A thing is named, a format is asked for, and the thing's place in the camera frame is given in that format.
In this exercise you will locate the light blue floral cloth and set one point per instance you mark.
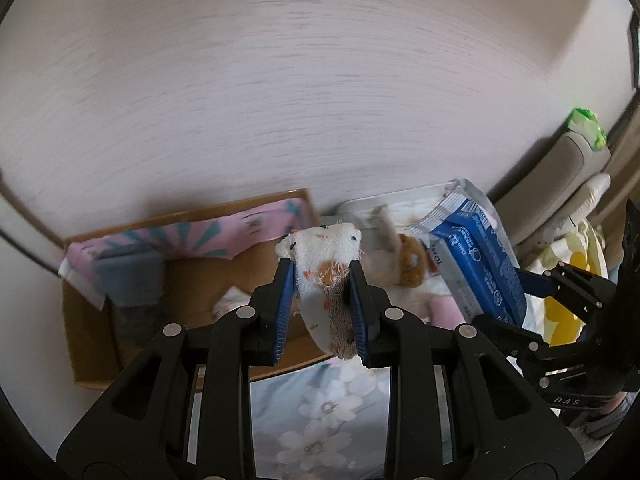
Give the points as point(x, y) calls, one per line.
point(320, 415)

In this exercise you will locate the brown cardboard box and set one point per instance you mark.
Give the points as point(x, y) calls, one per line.
point(195, 280)

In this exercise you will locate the orange plush toy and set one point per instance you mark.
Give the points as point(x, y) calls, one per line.
point(411, 262)

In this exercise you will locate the white sock with orange patches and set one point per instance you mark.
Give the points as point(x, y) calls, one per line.
point(320, 280)

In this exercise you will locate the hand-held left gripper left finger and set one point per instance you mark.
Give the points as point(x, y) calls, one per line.
point(283, 310)

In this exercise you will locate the grey-blue folded cloth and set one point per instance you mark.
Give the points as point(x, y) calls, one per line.
point(132, 275)

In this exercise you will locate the blue wet wipes pack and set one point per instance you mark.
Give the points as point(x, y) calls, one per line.
point(475, 260)

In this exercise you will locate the yellow and white cloth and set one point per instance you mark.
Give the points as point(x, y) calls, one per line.
point(570, 310)

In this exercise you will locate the beige padded chair part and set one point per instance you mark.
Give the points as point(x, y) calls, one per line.
point(550, 187)

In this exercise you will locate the pink patterned cloth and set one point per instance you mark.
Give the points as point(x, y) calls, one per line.
point(215, 232)

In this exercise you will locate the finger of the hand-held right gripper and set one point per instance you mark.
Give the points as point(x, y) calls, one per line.
point(500, 332)
point(540, 284)

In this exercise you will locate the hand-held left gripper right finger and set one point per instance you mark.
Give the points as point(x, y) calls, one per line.
point(359, 317)

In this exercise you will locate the green plastic wrapper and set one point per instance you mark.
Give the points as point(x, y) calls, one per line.
point(587, 126)

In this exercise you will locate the white plastic tray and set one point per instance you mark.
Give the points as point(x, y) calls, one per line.
point(370, 210)

